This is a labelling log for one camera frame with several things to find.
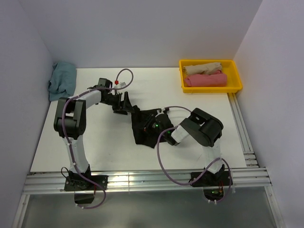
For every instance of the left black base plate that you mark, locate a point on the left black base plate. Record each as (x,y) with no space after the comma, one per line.
(74,182)

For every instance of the yellow plastic bin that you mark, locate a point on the yellow plastic bin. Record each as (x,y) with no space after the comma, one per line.
(229,68)

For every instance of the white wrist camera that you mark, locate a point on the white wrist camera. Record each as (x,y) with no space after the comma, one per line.
(119,85)
(162,110)

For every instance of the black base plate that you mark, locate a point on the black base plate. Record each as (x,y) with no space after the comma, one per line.
(212,180)
(74,182)

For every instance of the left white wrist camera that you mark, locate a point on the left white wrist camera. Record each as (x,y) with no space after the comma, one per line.
(119,85)

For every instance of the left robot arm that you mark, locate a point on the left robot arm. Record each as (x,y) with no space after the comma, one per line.
(70,119)

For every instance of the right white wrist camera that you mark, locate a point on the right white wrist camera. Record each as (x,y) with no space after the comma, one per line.
(162,110)

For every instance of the black t-shirt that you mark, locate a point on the black t-shirt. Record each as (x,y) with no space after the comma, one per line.
(138,118)

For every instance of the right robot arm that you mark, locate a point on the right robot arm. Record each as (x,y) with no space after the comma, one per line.
(204,128)

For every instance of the blue crumpled t-shirt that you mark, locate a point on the blue crumpled t-shirt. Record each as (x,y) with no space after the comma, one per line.
(63,81)

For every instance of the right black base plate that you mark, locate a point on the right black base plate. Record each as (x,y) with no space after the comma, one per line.
(212,180)

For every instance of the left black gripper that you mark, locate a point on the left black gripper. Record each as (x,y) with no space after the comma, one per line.
(122,107)

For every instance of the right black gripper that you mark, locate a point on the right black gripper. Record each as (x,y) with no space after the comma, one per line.
(147,126)

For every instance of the pink rolled t-shirt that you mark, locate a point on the pink rolled t-shirt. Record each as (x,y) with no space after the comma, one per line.
(198,80)

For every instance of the beige rolled t-shirt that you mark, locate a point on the beige rolled t-shirt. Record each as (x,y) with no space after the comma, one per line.
(205,69)

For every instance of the aluminium mounting rail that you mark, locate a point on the aluminium mounting rail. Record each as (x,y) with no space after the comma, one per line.
(136,181)

